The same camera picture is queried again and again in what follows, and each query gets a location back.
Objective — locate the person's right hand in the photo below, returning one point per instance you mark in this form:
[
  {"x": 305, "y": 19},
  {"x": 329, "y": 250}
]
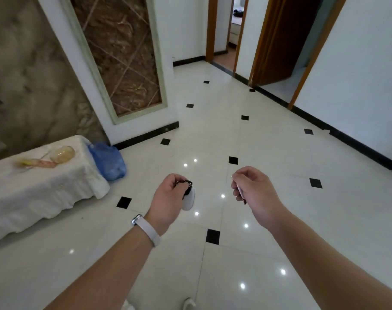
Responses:
[{"x": 260, "y": 196}]

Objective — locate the person's left hand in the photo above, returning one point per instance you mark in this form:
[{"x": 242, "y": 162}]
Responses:
[{"x": 163, "y": 203}]

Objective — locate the person's right thumb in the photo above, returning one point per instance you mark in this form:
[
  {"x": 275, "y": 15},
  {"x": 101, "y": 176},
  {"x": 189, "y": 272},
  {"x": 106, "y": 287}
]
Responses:
[{"x": 246, "y": 172}]

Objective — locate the person's left thumb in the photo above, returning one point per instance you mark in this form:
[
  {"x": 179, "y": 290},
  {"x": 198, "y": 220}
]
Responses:
[{"x": 176, "y": 178}]

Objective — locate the silver key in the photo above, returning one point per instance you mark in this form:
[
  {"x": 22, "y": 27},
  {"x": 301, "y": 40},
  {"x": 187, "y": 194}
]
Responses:
[{"x": 240, "y": 192}]

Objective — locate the keyring with white oval tag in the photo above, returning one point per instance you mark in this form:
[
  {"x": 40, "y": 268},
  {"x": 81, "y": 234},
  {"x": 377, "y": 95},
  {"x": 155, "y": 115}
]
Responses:
[{"x": 189, "y": 200}]

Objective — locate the person's right forearm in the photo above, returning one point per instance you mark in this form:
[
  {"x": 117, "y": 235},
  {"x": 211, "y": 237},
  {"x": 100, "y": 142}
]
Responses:
[{"x": 328, "y": 271}]

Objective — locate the person's left forearm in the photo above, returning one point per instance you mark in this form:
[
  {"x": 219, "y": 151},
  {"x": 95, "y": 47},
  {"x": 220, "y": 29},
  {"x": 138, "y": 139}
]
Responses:
[{"x": 105, "y": 274}]

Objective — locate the white wristband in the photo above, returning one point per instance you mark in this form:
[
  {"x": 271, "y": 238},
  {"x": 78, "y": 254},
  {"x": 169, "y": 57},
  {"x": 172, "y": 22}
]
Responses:
[{"x": 147, "y": 229}]

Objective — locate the blue plastic bag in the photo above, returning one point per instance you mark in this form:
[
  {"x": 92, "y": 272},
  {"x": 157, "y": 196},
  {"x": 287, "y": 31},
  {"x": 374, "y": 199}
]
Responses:
[{"x": 108, "y": 161}]

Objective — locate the clear glass bowl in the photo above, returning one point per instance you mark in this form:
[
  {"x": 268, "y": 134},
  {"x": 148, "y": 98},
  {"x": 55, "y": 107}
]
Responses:
[{"x": 62, "y": 154}]

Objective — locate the person's white shoe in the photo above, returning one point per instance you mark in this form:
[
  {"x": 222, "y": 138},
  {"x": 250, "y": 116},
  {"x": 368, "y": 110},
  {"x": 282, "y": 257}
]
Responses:
[{"x": 189, "y": 304}]

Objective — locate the brown wooden door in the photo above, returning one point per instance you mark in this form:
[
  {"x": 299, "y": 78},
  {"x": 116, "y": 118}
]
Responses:
[{"x": 283, "y": 41}]

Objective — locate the orange pink wrapped packet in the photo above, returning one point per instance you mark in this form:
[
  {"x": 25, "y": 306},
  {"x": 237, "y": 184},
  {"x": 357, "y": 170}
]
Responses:
[{"x": 37, "y": 163}]

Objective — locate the white cloth covered table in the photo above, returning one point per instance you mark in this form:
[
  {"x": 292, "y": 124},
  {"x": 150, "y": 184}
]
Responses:
[{"x": 37, "y": 193}]

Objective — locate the white cabinet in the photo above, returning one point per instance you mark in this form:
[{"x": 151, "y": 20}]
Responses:
[{"x": 235, "y": 30}]

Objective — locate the brown wooden door frame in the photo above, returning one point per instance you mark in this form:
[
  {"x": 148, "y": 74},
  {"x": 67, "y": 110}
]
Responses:
[
  {"x": 211, "y": 28},
  {"x": 315, "y": 54}
]

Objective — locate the framed brown marble wall panel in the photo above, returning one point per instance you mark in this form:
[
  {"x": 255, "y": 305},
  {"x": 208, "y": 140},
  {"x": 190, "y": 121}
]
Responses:
[{"x": 118, "y": 51}]

